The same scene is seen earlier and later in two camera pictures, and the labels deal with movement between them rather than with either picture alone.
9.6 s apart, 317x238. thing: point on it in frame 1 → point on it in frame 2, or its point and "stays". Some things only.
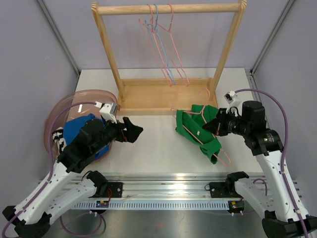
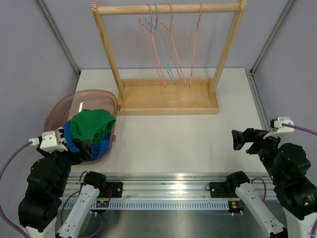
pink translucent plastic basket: [70, 106] stays
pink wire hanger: [222, 162] → [196, 32]
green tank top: [189, 124] → [91, 124]
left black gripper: [130, 135] → [84, 148]
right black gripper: [222, 117] → [248, 135]
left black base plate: [116, 188] stays
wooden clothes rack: [151, 96] stays
